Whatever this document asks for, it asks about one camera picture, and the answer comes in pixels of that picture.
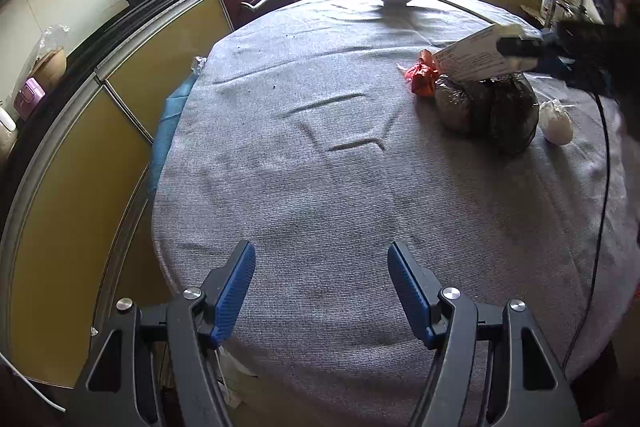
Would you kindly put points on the small pink container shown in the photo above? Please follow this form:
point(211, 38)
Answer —
point(29, 96)

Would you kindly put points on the grey knotted plastic bag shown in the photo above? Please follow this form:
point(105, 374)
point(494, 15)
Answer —
point(457, 104)

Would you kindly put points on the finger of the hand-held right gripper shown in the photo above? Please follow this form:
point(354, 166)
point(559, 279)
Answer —
point(525, 47)
point(557, 68)

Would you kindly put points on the white knotted plastic bag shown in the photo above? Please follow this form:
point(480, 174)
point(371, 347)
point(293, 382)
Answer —
point(556, 124)

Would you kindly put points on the black knotted plastic bag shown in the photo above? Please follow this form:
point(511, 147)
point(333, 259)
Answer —
point(515, 117)

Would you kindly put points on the brown bag in clear plastic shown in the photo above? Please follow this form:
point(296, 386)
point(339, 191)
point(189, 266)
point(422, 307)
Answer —
point(47, 62)

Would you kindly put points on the white medicine box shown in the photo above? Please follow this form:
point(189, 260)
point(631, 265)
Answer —
point(470, 57)

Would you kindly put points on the red orange snack wrapper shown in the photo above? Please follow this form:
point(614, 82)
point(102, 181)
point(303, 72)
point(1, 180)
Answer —
point(422, 77)

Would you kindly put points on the white electric kettle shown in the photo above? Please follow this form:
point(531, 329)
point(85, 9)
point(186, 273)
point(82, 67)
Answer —
point(6, 127)

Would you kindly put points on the yellow base cabinets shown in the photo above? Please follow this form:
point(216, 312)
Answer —
point(70, 187)

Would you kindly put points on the blue table underlay cloth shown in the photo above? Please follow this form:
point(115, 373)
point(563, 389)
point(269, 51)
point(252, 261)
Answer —
point(172, 117)

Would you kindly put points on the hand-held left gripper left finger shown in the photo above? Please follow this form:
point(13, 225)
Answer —
point(232, 292)

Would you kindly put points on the grey tablecloth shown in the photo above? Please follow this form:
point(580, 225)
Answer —
point(325, 187)

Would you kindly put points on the black kitchen countertop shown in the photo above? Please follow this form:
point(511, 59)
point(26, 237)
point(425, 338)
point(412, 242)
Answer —
point(80, 57)

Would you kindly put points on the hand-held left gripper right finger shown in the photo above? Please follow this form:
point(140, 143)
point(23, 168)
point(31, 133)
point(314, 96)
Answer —
point(410, 292)

